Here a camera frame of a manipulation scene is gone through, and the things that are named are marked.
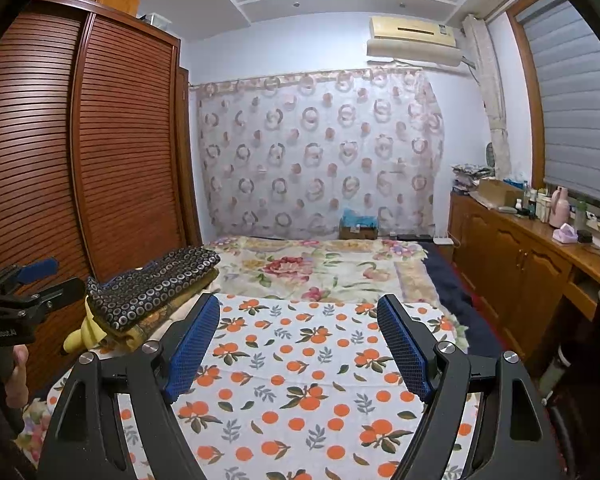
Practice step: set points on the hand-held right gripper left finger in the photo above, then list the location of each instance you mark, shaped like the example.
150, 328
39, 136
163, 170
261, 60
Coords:
190, 355

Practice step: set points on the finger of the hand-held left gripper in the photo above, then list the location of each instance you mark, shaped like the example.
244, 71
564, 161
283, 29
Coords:
60, 292
37, 269

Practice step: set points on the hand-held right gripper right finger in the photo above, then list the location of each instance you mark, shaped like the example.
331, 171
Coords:
405, 350

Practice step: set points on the navy patterned satin garment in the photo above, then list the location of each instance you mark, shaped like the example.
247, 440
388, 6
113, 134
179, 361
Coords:
155, 285

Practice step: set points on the pile of folded clothes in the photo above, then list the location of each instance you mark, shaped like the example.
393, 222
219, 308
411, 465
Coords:
467, 175

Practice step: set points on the person's left hand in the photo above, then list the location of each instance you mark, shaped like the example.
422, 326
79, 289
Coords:
17, 385

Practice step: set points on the brown patterned folded garment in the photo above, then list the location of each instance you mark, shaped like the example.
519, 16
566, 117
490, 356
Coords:
150, 327

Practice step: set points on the yellow plush toy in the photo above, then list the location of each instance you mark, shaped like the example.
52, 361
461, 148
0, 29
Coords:
82, 337

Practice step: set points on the navy bedding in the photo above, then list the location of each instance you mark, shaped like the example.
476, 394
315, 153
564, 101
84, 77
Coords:
460, 285

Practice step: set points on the peach floral quilt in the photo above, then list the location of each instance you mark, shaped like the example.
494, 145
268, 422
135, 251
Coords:
35, 430

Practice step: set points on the white power strip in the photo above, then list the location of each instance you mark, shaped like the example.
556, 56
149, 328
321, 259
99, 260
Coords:
442, 241

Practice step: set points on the wooden sideboard cabinet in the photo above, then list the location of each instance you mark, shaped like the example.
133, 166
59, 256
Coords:
505, 260

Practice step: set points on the floral blanket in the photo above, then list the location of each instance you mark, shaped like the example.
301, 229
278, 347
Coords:
300, 265

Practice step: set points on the open cardboard box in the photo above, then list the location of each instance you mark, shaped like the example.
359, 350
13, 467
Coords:
497, 190

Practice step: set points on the row of small bottles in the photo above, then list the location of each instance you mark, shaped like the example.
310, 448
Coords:
537, 205

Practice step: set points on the pink tissue box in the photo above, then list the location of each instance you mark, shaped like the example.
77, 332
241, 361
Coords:
565, 236

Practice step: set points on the sheer circle-print curtain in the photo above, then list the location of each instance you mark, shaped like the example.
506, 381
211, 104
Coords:
320, 160

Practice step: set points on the pink thermos jug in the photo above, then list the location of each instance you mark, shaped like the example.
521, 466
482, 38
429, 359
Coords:
560, 210

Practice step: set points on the small desk fan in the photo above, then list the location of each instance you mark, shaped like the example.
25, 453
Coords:
491, 155

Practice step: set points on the beige tied curtain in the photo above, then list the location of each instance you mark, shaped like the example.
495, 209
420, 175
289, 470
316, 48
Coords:
487, 100

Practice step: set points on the translucent storage box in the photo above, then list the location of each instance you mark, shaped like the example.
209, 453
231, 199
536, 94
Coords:
157, 19

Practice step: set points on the grey window blind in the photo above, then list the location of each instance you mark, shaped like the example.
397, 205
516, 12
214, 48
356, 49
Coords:
580, 110

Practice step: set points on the beige air conditioner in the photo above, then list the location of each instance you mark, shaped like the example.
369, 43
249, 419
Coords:
410, 32

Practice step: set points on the wooden window frame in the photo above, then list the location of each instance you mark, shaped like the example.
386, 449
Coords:
527, 85

